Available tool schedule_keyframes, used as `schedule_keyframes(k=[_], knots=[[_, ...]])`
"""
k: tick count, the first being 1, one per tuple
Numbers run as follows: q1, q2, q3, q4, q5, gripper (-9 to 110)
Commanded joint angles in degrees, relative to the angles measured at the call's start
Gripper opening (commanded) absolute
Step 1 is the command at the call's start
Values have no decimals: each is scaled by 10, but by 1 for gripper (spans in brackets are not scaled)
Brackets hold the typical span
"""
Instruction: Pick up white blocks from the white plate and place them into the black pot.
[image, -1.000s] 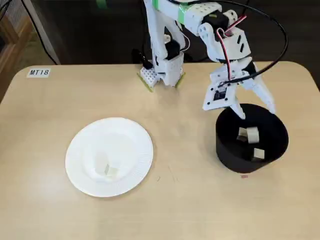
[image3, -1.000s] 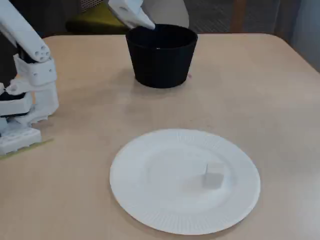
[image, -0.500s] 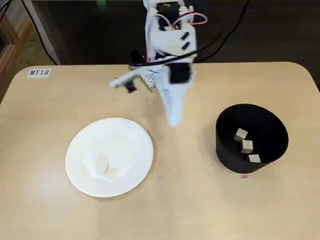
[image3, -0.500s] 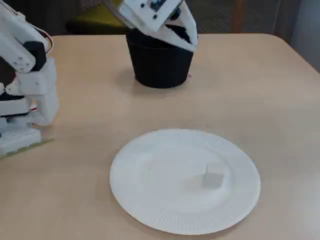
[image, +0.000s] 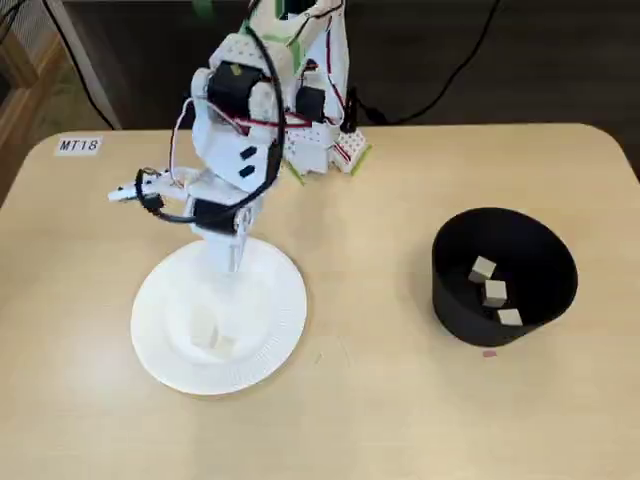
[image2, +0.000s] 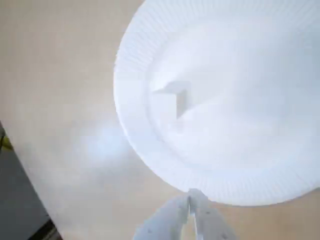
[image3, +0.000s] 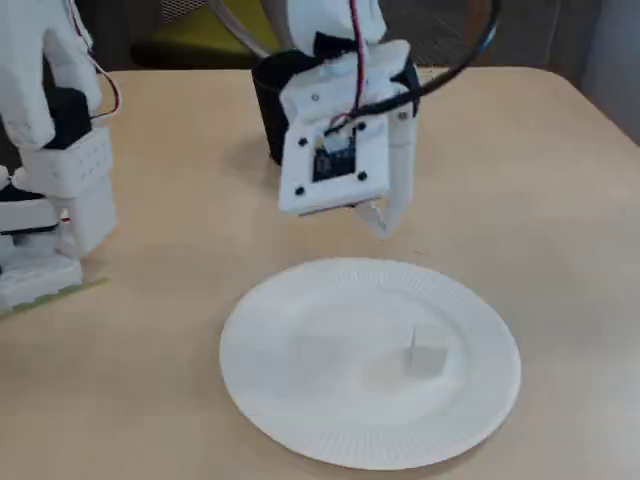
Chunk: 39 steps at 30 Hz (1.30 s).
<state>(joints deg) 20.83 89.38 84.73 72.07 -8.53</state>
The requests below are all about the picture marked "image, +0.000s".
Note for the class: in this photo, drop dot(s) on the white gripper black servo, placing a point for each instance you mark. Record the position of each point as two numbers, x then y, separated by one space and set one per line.
216 216

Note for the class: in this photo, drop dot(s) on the white cube block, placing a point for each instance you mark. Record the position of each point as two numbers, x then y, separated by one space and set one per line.
482 269
510 317
204 330
495 292

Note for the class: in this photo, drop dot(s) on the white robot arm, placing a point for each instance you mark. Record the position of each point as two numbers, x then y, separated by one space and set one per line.
310 75

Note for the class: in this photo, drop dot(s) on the white paper plate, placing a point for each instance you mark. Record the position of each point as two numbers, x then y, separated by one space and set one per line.
165 360

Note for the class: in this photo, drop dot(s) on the black round pot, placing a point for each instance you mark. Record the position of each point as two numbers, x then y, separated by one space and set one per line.
545 250

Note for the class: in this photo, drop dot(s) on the green tape strip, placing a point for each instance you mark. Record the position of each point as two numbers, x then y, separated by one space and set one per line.
295 176
362 160

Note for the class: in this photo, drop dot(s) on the white MT18 label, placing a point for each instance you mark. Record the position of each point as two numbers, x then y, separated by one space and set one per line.
77 145

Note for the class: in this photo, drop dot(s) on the small pink tape piece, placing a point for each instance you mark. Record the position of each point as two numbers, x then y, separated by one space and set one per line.
490 354

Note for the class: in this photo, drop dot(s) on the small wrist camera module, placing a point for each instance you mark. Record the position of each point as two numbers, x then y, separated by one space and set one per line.
145 196

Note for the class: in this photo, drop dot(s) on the wooden shelf frame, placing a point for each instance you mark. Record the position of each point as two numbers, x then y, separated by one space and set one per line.
30 75

